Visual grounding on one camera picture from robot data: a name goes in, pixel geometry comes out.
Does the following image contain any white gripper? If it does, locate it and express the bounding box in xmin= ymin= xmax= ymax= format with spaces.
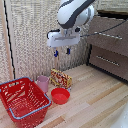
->
xmin=46 ymin=28 xmax=82 ymax=58

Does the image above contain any red plastic shopping basket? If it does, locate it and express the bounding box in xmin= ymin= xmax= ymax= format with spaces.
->
xmin=0 ymin=76 xmax=53 ymax=128

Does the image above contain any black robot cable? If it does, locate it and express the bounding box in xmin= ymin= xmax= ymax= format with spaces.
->
xmin=80 ymin=19 xmax=128 ymax=38

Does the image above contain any red plastic bowl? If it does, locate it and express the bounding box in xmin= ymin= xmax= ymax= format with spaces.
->
xmin=50 ymin=87 xmax=71 ymax=106

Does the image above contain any dark brown drawer cabinet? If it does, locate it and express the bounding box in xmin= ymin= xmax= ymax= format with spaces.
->
xmin=85 ymin=9 xmax=128 ymax=83

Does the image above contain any metal drawer handle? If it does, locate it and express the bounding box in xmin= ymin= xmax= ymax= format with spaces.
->
xmin=95 ymin=54 xmax=121 ymax=67
xmin=93 ymin=31 xmax=123 ymax=41

